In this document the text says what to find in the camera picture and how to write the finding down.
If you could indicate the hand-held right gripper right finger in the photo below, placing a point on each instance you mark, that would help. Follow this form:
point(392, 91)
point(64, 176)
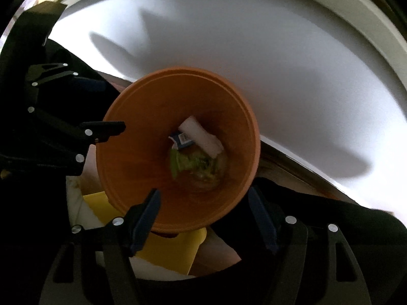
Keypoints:
point(261, 220)

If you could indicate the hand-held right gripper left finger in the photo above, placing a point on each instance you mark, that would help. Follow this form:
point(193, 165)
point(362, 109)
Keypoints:
point(147, 220)

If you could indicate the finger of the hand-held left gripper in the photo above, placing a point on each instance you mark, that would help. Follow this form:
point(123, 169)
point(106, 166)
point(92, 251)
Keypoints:
point(90, 85)
point(106, 128)

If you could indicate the orange plastic waste bin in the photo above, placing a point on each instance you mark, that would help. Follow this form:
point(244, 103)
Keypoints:
point(143, 117)

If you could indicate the yellow paper sheet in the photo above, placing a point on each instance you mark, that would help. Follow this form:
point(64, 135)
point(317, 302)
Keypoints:
point(171, 251)

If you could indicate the green crumpled wrapper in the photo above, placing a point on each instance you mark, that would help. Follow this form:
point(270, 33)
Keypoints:
point(179, 162)

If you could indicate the blue and white wrapper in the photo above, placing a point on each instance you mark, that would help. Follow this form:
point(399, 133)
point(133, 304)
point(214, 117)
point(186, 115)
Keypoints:
point(182, 140)

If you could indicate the white crumpled tissue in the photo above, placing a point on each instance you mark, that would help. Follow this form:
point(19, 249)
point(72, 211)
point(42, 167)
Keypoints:
point(200, 135)

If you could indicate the person's right trouser leg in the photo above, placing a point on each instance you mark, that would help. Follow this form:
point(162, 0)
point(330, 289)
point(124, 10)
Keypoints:
point(365, 225)

